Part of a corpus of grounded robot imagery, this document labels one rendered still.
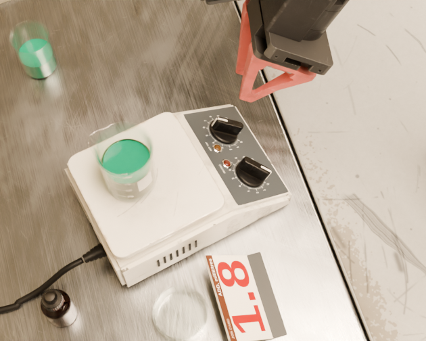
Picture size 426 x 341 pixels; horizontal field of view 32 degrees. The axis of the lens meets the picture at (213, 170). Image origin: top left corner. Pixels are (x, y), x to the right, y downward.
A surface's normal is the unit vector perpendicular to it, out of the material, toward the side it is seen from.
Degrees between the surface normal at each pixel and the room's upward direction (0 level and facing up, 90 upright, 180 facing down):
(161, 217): 0
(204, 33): 0
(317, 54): 30
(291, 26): 78
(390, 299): 0
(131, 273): 90
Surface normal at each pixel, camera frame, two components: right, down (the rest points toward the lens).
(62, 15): 0.00, -0.41
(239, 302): 0.62, -0.48
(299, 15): 0.07, 0.80
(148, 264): 0.48, 0.80
